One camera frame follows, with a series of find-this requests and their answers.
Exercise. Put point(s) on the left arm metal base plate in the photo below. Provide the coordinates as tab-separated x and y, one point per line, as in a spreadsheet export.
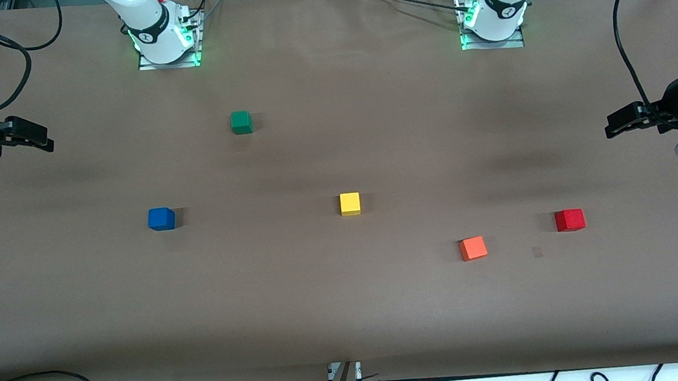
495	43

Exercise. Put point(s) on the orange wooden block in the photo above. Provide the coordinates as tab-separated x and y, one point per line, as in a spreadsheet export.
473	248

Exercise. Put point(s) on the brown paper table cover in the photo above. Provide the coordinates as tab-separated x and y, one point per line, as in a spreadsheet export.
349	306

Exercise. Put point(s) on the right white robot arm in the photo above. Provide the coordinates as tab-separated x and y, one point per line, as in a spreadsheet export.
142	14

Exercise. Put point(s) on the blue wooden block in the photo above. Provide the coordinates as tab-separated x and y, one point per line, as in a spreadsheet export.
161	219

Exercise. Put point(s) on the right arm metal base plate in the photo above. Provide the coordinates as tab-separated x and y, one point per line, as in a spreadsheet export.
174	63

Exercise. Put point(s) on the yellow wooden block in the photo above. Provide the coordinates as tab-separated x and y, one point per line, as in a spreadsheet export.
350	203

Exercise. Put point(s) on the green wooden block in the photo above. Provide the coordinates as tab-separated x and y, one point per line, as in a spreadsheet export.
241	122

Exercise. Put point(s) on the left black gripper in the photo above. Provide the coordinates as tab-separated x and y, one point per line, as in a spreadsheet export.
668	106

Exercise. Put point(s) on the red wooden block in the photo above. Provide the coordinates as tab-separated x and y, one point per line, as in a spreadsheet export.
570	220

